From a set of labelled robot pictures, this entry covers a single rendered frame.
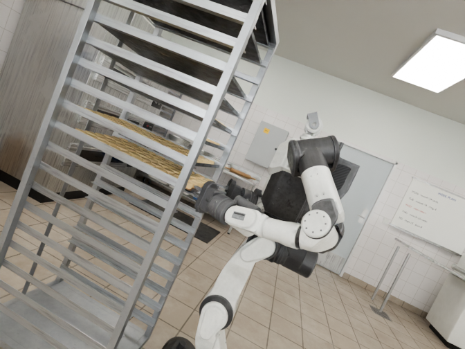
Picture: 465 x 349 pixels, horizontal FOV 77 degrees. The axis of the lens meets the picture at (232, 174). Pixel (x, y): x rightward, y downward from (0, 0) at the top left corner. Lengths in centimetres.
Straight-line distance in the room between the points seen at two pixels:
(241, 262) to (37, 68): 285
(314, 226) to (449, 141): 497
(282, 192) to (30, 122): 279
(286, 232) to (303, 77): 465
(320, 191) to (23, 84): 316
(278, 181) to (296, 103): 420
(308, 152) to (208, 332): 81
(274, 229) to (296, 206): 27
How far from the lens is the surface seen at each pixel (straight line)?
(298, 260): 120
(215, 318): 129
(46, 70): 343
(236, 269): 123
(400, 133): 544
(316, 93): 531
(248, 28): 110
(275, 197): 112
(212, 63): 112
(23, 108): 353
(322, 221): 80
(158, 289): 170
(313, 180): 89
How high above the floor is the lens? 126
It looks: 5 degrees down
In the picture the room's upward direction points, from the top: 24 degrees clockwise
